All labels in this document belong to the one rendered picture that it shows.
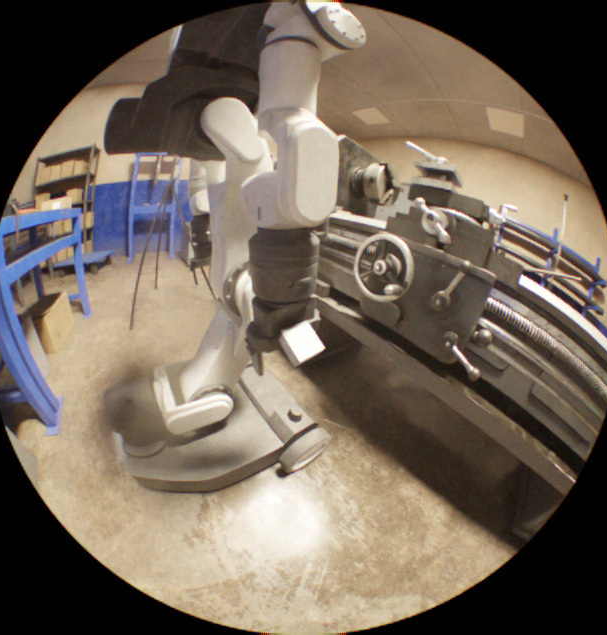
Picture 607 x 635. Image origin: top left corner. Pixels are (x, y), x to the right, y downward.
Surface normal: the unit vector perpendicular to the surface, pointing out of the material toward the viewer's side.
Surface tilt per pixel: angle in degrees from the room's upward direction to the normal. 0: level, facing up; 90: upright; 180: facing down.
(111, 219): 90
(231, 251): 90
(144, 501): 0
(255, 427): 0
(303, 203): 90
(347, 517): 0
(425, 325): 90
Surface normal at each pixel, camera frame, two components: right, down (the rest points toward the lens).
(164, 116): 0.50, 0.76
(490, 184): -0.78, 0.14
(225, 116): 0.63, 0.45
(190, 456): 0.19, -0.88
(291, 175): -0.11, 0.55
